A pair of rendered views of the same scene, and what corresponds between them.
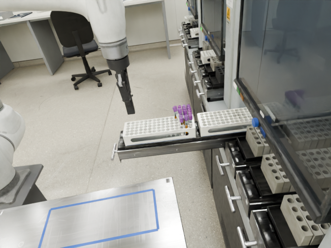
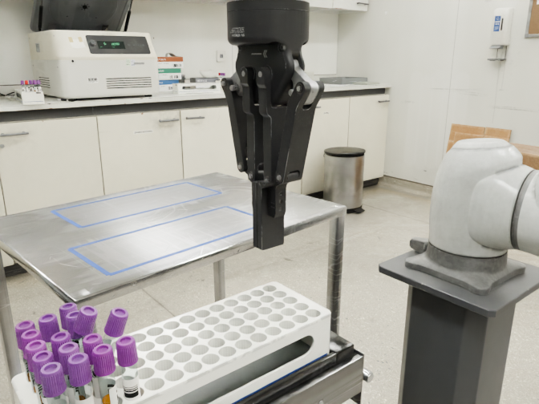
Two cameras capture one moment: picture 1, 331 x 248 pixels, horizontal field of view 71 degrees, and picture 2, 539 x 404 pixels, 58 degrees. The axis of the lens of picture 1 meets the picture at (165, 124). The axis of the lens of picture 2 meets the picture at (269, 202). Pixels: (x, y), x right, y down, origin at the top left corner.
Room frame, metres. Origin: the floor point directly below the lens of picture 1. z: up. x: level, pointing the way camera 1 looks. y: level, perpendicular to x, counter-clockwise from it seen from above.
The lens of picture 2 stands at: (1.13, -0.19, 1.13)
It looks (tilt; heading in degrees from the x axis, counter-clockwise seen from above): 17 degrees down; 138
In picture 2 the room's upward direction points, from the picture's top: straight up
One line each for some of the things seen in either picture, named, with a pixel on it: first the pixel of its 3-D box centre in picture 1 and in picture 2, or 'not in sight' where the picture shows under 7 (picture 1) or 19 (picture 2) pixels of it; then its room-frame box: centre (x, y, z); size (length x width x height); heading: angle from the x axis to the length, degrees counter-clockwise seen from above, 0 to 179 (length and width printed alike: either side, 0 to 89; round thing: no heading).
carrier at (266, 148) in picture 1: (260, 141); not in sight; (0.61, -0.33, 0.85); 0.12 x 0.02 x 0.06; 177
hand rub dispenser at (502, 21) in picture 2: not in sight; (500, 28); (-0.40, 3.32, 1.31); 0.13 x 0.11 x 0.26; 87
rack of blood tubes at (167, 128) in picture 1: (159, 130); (191, 368); (0.78, 0.03, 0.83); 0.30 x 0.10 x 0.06; 87
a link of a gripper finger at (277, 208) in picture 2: not in sight; (282, 193); (0.81, 0.13, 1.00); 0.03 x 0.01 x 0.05; 177
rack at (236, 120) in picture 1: (234, 121); not in sight; (0.76, -0.29, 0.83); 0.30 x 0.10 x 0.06; 87
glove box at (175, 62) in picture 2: not in sight; (164, 60); (-1.90, 1.58, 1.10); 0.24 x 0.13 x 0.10; 85
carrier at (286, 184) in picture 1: (278, 173); not in sight; (0.46, -0.32, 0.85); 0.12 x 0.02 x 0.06; 176
